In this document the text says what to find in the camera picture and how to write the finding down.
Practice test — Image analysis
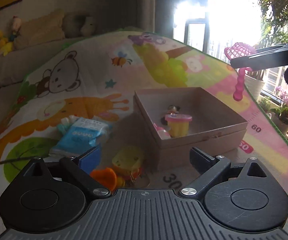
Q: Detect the pink plastic sieve scoop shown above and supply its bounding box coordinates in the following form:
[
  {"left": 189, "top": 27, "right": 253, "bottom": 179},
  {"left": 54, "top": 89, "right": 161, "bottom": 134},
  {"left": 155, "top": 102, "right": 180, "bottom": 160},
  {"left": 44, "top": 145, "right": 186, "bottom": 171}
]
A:
[{"left": 224, "top": 42, "right": 256, "bottom": 101}]

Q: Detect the orange plastic toy cup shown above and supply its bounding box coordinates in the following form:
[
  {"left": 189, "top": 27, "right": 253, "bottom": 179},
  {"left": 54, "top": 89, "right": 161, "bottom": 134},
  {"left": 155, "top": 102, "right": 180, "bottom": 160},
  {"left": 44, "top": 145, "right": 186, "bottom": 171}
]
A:
[{"left": 90, "top": 167, "right": 125, "bottom": 192}]

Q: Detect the blue tissue pack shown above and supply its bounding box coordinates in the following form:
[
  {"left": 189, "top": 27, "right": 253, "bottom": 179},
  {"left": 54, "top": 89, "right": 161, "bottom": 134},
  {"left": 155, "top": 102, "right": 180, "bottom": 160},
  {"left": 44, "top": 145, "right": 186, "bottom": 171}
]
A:
[{"left": 49, "top": 118, "right": 112, "bottom": 157}]

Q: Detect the pink cardboard box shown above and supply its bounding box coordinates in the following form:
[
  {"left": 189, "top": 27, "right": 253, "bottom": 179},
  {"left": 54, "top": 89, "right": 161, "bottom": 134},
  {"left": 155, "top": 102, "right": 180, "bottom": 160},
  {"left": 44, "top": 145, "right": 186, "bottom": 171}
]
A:
[{"left": 134, "top": 87, "right": 248, "bottom": 171}]

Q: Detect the small white bottle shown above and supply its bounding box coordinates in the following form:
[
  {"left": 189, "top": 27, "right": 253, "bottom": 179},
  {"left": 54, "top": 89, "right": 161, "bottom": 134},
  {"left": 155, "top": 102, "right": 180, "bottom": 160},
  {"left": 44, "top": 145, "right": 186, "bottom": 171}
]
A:
[{"left": 56, "top": 115, "right": 79, "bottom": 135}]

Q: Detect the yellow cheese toy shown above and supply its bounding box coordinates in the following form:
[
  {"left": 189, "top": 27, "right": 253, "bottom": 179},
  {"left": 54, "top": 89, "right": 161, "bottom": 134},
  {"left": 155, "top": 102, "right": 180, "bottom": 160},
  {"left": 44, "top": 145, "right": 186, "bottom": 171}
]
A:
[{"left": 111, "top": 146, "right": 145, "bottom": 180}]

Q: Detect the potted palm plant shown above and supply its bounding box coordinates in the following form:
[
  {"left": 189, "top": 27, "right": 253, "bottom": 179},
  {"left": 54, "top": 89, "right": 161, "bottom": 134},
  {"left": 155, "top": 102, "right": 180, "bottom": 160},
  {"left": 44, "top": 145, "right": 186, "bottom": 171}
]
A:
[{"left": 244, "top": 0, "right": 288, "bottom": 100}]

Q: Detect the pink yellow cake toy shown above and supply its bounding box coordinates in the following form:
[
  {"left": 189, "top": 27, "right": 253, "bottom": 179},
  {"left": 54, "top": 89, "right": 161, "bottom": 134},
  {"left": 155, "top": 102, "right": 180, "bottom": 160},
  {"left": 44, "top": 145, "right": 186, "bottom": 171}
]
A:
[{"left": 165, "top": 114, "right": 192, "bottom": 138}]

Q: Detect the pink round toy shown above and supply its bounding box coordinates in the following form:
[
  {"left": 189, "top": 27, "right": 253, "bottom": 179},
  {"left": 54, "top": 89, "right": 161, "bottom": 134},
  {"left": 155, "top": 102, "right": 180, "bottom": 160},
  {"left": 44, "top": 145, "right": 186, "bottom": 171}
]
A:
[{"left": 153, "top": 123, "right": 171, "bottom": 140}]

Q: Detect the colourful cartoon play mat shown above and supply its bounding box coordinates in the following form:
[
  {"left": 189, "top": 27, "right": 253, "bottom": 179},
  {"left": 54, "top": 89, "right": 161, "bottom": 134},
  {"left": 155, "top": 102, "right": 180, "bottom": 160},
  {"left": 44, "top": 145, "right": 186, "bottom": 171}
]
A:
[{"left": 0, "top": 28, "right": 288, "bottom": 235}]

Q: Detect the beige sofa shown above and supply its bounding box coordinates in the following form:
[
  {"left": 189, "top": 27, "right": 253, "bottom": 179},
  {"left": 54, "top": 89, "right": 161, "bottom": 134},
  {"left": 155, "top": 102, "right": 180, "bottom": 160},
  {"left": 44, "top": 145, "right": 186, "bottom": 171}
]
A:
[{"left": 0, "top": 37, "right": 83, "bottom": 122}]

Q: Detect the grey plush neck pillow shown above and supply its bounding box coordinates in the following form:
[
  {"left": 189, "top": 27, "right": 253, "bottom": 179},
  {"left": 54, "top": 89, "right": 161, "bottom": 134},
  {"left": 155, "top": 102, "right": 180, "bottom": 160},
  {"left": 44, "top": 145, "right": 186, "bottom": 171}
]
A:
[{"left": 62, "top": 12, "right": 96, "bottom": 38}]

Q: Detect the yellow small plush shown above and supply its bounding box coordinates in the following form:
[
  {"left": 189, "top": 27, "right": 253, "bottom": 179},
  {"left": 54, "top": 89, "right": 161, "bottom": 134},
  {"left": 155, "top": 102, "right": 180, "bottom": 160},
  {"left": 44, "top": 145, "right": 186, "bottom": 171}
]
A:
[{"left": 0, "top": 29, "right": 14, "bottom": 56}]

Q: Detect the beige pillow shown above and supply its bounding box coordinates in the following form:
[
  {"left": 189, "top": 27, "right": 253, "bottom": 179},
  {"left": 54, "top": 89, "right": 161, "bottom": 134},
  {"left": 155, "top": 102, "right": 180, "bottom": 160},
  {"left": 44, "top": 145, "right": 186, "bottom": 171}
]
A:
[{"left": 14, "top": 9, "right": 65, "bottom": 50}]

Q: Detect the small doll plush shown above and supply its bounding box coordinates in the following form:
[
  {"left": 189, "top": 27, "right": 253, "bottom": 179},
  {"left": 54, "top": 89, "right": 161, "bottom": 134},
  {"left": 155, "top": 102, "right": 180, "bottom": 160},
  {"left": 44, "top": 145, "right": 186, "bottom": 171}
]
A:
[{"left": 10, "top": 16, "right": 22, "bottom": 41}]

